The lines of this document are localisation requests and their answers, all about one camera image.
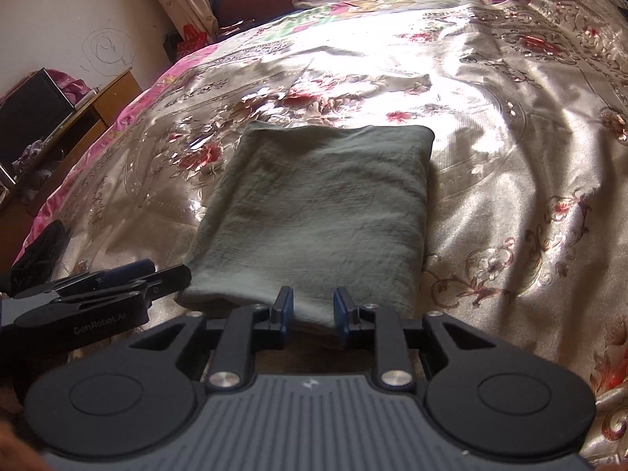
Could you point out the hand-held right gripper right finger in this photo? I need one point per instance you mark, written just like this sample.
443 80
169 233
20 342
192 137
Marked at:
342 316

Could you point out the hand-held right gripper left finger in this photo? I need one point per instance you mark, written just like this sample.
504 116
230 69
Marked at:
284 311

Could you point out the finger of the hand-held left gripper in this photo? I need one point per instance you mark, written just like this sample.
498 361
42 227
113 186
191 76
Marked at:
130 272
167 282

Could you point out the grey-green pants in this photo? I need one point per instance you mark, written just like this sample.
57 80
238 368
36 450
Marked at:
314 216

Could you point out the purple cloth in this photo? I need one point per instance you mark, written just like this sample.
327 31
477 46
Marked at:
29 154

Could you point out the wooden TV cabinet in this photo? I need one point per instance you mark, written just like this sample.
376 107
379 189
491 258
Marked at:
93 113

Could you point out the black television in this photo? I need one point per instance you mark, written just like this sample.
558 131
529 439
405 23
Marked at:
29 117

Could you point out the pink cloth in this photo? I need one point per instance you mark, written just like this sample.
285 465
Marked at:
71 86

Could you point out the floral satin bedspread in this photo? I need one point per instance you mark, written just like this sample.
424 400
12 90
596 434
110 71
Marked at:
490 157

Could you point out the red bag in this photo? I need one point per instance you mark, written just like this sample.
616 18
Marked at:
192 41

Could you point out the cartoon printed bedsheet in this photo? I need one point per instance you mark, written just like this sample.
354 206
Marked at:
294 22

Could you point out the beige pillow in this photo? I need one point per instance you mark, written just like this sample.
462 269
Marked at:
316 2

